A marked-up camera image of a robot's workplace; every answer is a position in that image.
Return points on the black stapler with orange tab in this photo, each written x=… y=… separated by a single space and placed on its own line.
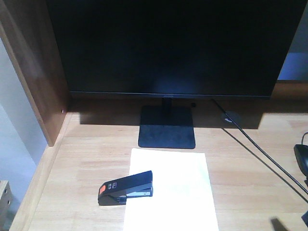
x=118 y=191

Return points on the white paper sheet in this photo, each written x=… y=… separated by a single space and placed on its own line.
x=182 y=197

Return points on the black computer monitor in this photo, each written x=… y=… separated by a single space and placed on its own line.
x=173 y=49

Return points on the wooden shelf unit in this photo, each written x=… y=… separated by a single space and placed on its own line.
x=28 y=37

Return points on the grey desk cable grommet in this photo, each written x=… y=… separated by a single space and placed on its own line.
x=231 y=116

